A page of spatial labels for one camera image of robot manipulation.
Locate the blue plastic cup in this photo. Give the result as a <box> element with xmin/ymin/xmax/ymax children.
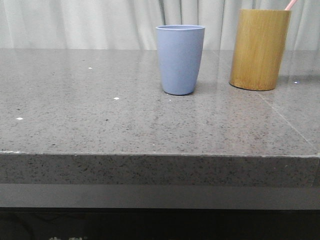
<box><xmin>155</xmin><ymin>25</ymin><xmax>205</xmax><ymax>96</ymax></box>

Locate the pink chopstick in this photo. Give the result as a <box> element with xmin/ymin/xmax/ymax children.
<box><xmin>284</xmin><ymin>0</ymin><xmax>298</xmax><ymax>11</ymax></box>

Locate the bamboo cylindrical holder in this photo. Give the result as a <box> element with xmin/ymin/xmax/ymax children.
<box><xmin>229</xmin><ymin>9</ymin><xmax>291</xmax><ymax>91</ymax></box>

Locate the grey pleated curtain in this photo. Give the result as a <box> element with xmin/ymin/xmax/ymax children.
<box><xmin>0</xmin><ymin>0</ymin><xmax>320</xmax><ymax>51</ymax></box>

